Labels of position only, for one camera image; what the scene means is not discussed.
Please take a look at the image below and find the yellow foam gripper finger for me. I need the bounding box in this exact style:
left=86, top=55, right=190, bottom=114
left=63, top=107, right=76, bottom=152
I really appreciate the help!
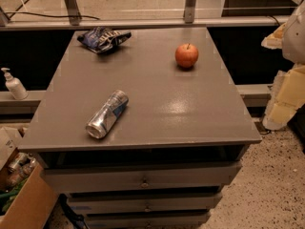
left=262, top=64, right=305, bottom=131
left=261, top=24, right=286, bottom=50

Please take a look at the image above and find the silver blue redbull can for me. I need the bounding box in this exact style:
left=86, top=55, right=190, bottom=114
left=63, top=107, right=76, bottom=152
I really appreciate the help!
left=86, top=90, right=129, bottom=139

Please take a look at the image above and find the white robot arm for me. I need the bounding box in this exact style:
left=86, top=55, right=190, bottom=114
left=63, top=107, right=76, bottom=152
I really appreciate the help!
left=261, top=0, right=305, bottom=130

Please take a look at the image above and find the red apple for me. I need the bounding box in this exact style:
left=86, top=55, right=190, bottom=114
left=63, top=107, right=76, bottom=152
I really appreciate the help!
left=174, top=43, right=199, bottom=69

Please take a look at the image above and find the grey drawer cabinet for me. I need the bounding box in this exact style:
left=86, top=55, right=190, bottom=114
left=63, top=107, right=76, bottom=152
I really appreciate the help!
left=21, top=28, right=261, bottom=229

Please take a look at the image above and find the blue chip bag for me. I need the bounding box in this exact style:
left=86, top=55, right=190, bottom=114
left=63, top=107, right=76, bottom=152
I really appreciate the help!
left=77, top=27, right=132, bottom=54

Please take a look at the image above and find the white pump bottle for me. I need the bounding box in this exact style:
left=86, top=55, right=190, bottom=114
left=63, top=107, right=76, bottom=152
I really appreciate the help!
left=1, top=68, right=28, bottom=100

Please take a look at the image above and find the cardboard box with items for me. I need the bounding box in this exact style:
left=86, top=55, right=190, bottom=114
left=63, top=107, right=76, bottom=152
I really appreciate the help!
left=0, top=127, right=58, bottom=229

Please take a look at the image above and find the black cable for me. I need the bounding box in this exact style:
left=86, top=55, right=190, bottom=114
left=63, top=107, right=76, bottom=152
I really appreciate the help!
left=4, top=10, right=101, bottom=21

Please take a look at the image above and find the metal rail frame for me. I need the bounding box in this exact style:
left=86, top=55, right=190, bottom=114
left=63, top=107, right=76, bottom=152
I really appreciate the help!
left=0, top=0, right=302, bottom=31

